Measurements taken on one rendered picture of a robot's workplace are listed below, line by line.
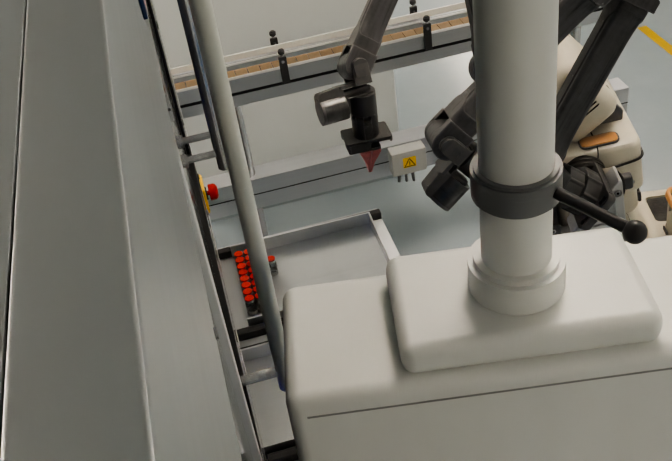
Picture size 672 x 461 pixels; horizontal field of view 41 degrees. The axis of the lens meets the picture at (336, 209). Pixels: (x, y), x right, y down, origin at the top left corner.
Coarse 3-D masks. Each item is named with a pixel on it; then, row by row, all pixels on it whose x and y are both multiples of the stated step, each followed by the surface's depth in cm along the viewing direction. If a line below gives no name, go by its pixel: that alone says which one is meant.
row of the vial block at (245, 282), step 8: (240, 256) 208; (240, 264) 205; (240, 272) 203; (240, 280) 201; (248, 280) 201; (248, 288) 198; (248, 296) 196; (248, 304) 196; (248, 312) 197; (256, 312) 198
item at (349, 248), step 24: (360, 216) 217; (264, 240) 214; (288, 240) 216; (312, 240) 216; (336, 240) 215; (360, 240) 214; (288, 264) 210; (312, 264) 209; (336, 264) 208; (360, 264) 207; (384, 264) 206; (240, 288) 206; (288, 288) 204
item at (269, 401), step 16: (256, 352) 187; (256, 368) 185; (256, 384) 182; (272, 384) 181; (256, 400) 179; (272, 400) 178; (256, 416) 175; (272, 416) 175; (288, 416) 174; (272, 432) 172; (288, 432) 171; (272, 448) 166
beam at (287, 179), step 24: (624, 96) 317; (384, 144) 306; (264, 168) 303; (288, 168) 301; (312, 168) 302; (336, 168) 304; (360, 168) 307; (384, 168) 309; (264, 192) 302; (288, 192) 305; (312, 192) 307; (216, 216) 303
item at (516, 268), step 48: (480, 0) 73; (528, 0) 71; (480, 48) 76; (528, 48) 74; (480, 96) 79; (528, 96) 77; (480, 144) 82; (528, 144) 80; (480, 192) 84; (528, 192) 82; (480, 240) 94; (528, 240) 86; (480, 288) 91; (528, 288) 88
